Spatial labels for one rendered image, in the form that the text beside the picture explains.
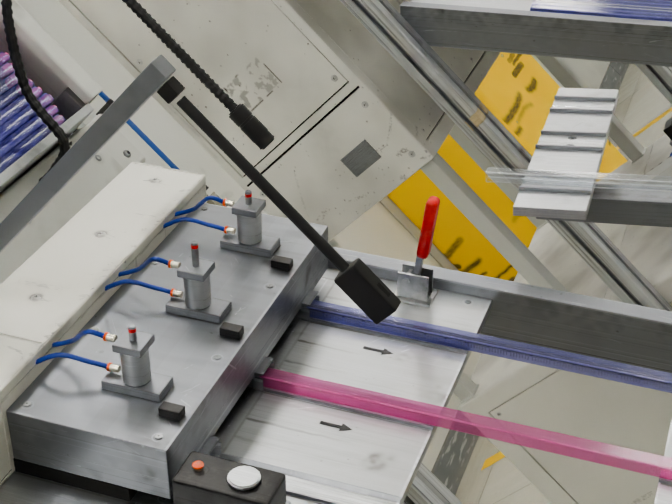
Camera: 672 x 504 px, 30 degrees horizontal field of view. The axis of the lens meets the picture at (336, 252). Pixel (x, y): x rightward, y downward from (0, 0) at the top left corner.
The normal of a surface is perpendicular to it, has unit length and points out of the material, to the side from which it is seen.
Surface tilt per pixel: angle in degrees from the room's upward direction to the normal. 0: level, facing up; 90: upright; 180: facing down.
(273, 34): 90
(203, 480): 48
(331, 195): 90
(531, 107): 91
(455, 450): 90
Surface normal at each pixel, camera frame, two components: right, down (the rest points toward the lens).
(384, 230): 0.64, -0.50
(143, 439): 0.00, -0.85
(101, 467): -0.34, 0.49
